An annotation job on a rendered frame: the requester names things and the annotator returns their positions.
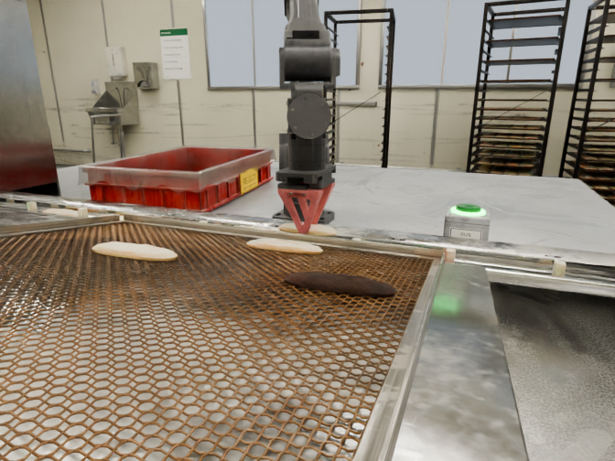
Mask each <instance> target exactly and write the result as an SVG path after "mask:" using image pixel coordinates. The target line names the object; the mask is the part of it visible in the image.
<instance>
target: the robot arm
mask: <svg viewBox="0 0 615 461"><path fill-rule="evenodd" d="M318 2H319V0H284V5H285V16H286V19H287V21H288V24H287V25H286V27H285V30H284V47H283V48H279V50H278V52H279V84H280V89H291V98H287V115H286V118H287V123H288V128H287V134H279V171H276V172H275V181H282V183H279V184H277V192H278V195H279V196H280V198H281V199H282V201H283V202H284V208H283V209H281V210H279V211H278V212H277V213H275V214H274V215H272V219H280V220H292V221H293V222H294V223H295V225H296V227H297V231H298V232H299V233H304V234H307V233H308V231H309V228H310V226H311V224H314V225H317V224H318V223H323V224H330V223H331V222H332V221H333V220H334V211H328V210H324V208H325V205H326V203H327V201H328V199H329V196H330V194H331V192H332V190H333V188H334V187H335V178H334V177H332V173H336V165H330V164H329V134H326V133H325V132H326V131H327V130H328V128H329V125H330V121H331V111H330V107H329V105H328V103H327V102H326V98H323V89H336V77H339V75H340V49H339V48H332V47H331V39H330V32H329V30H327V29H326V27H325V26H324V24H322V23H321V21H320V18H319V13H318ZM285 81H290V82H289V83H285ZM313 81H317V82H313ZM320 81H329V83H326V82H320ZM301 221H304V224H302V223H301Z"/></svg>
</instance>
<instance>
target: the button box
mask: <svg viewBox="0 0 615 461"><path fill-rule="evenodd" d="M452 208H454V207H453V206H448V208H447V212H446V216H445V223H444V231H443V236H447V237H456V238H465V239H473V240H483V241H487V240H488V239H489V232H490V225H491V217H490V211H489V210H488V209H484V210H485V211H486V213H485V215H482V216H463V215H459V214H455V213H453V212H451V209H452Z"/></svg>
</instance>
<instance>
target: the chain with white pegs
mask: <svg viewBox="0 0 615 461"><path fill-rule="evenodd" d="M27 210H28V211H35V212H38V209H37V203H36V202H34V201H31V202H27ZM78 214H79V217H81V218H89V217H88V211H87V208H78ZM455 254H456V249H449V248H447V250H446V259H445V262H447V263H454V262H455ZM565 272H566V262H564V261H554V267H553V272H552V275H558V276H565Z"/></svg>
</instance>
